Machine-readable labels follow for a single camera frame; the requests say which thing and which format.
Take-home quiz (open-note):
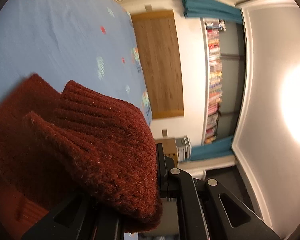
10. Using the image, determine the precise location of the dark red knitted sweater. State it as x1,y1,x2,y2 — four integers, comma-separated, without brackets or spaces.
0,74,162,233

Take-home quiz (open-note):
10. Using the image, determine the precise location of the teal curtain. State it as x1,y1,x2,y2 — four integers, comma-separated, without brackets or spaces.
190,136,234,161
181,0,243,24

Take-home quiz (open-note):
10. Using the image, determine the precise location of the wooden bedside cabinet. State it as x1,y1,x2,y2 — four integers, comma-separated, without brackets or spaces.
155,137,178,167

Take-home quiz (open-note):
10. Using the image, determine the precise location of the glowing ceiling lamp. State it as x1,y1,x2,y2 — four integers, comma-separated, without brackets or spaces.
280,64,300,145

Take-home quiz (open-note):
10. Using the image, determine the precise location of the wooden headboard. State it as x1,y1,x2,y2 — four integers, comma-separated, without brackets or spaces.
131,10,184,119

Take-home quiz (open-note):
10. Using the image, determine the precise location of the row of books on shelf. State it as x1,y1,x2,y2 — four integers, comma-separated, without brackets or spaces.
204,18,225,144

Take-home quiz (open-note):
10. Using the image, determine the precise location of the blue dinosaur print bedsheet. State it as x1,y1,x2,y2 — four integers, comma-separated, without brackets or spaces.
0,0,152,122

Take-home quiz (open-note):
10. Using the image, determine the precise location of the grey wall switch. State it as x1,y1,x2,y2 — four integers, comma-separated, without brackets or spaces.
162,129,167,137

